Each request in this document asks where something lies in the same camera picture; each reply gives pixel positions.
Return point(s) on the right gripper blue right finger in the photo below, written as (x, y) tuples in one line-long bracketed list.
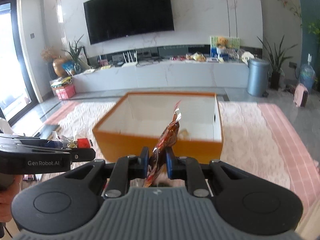
[(190, 171)]

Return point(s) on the clear quail egg packet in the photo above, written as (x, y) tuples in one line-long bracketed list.
[(66, 142)]

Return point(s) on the potted green plant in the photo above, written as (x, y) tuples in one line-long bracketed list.
[(74, 50), (276, 57)]

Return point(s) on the potted green plant left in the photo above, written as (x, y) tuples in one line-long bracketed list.
[(74, 50)]

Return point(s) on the pink storage box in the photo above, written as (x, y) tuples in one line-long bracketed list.
[(65, 92)]

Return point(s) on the blue water jug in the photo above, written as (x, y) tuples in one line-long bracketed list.
[(307, 74)]

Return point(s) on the teddy bear toy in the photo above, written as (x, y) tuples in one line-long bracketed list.
[(222, 42)]

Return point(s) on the brown round vase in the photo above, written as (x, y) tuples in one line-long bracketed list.
[(58, 69)]

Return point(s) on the red white snack bag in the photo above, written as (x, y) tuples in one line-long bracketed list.
[(84, 143)]

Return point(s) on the pink lace tablecloth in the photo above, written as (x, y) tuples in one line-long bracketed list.
[(257, 138)]

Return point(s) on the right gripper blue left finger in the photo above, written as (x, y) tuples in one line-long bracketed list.
[(126, 168)]

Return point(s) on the hanging ivy plant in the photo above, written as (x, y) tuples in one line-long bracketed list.
[(312, 27)]

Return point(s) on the orange cardboard box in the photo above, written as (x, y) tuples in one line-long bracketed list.
[(138, 119)]

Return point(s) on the white wifi router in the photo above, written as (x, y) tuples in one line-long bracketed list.
[(130, 59)]

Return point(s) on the person left hand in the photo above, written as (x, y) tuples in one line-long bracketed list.
[(6, 198)]

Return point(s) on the pink small heater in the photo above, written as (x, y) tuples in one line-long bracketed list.
[(300, 95)]

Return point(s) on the white tv cabinet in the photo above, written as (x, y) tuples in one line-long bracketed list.
[(164, 74)]

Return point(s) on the potted green plant right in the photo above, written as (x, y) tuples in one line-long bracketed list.
[(276, 57)]

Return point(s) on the black wall television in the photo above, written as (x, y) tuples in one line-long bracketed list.
[(111, 19)]

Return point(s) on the red spicy strip snack bag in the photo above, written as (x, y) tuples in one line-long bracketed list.
[(167, 139)]

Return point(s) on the grey metal trash bin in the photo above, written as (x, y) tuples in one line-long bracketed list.
[(258, 77)]

